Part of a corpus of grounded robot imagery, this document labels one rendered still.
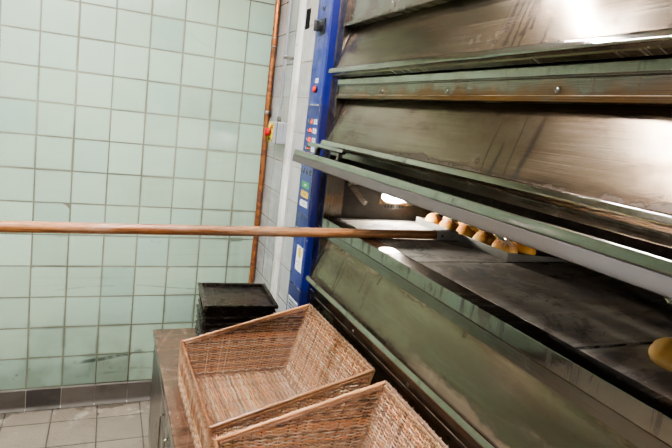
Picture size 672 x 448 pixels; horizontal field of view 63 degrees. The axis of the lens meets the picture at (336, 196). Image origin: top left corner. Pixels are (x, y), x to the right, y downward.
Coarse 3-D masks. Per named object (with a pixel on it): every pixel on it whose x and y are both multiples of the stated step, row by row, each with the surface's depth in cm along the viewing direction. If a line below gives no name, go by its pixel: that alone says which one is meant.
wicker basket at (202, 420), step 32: (256, 320) 199; (288, 320) 204; (320, 320) 194; (224, 352) 196; (256, 352) 202; (288, 352) 206; (320, 352) 187; (352, 352) 170; (192, 384) 165; (224, 384) 191; (256, 384) 195; (288, 384) 198; (320, 384) 181; (352, 384) 156; (192, 416) 163; (224, 416) 172; (256, 416) 145
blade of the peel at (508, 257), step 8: (424, 224) 212; (432, 224) 207; (464, 240) 188; (472, 240) 184; (480, 248) 180; (488, 248) 176; (496, 248) 173; (496, 256) 173; (504, 256) 169; (512, 256) 168; (520, 256) 170; (528, 256) 171; (536, 256) 172; (544, 256) 174; (552, 256) 182
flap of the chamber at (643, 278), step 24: (336, 168) 161; (384, 192) 132; (408, 192) 122; (456, 216) 104; (480, 216) 98; (528, 240) 86; (552, 240) 82; (576, 264) 78; (600, 264) 74; (624, 264) 70; (648, 288) 67
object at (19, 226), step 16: (0, 224) 137; (16, 224) 138; (32, 224) 140; (48, 224) 141; (64, 224) 143; (80, 224) 144; (96, 224) 146; (112, 224) 148; (128, 224) 149; (144, 224) 151; (160, 224) 153
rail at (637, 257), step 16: (320, 160) 173; (368, 176) 141; (384, 176) 133; (416, 192) 119; (432, 192) 113; (464, 208) 103; (480, 208) 98; (496, 208) 95; (512, 224) 90; (528, 224) 87; (544, 224) 84; (560, 240) 81; (576, 240) 78; (592, 240) 76; (624, 256) 71; (640, 256) 69; (656, 256) 67
